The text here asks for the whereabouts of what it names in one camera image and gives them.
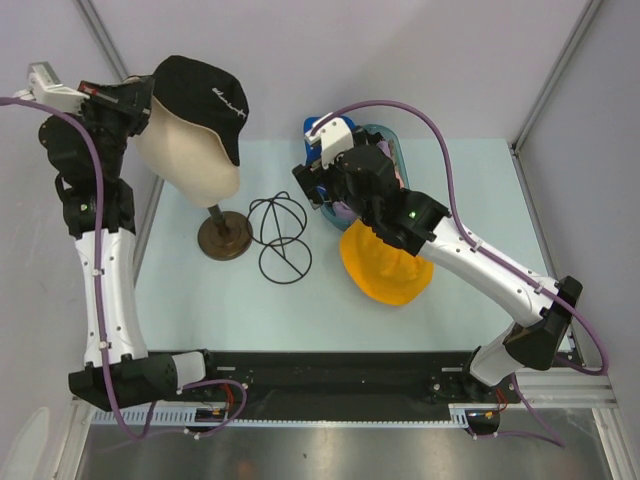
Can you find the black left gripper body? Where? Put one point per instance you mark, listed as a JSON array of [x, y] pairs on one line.
[[115, 118]]

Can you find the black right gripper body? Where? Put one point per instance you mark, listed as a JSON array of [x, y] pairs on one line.
[[313, 175]]

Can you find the purple bucket hat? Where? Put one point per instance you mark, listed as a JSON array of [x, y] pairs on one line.
[[339, 213]]

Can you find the black bucket hat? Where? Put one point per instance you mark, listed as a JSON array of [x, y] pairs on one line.
[[203, 95]]

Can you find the yellow bucket hat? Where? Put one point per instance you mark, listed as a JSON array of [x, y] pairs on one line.
[[387, 275]]

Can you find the pink bucket hat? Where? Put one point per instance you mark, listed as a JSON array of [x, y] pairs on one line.
[[398, 176]]

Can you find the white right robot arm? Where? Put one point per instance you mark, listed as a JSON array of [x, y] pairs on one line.
[[400, 235]]

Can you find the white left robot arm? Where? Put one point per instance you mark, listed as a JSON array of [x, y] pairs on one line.
[[87, 153]]

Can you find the teal plastic basket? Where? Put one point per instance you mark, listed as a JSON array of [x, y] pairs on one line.
[[374, 134]]

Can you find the beige mannequin head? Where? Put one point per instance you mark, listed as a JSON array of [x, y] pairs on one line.
[[188, 156]]

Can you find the brown round stand base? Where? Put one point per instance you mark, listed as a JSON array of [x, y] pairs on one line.
[[224, 235]]

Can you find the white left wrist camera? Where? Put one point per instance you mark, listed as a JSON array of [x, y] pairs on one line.
[[44, 87]]

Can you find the black wire hat stand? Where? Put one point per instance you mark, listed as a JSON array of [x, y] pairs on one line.
[[269, 234]]

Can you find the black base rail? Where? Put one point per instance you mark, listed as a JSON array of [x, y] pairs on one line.
[[334, 387]]

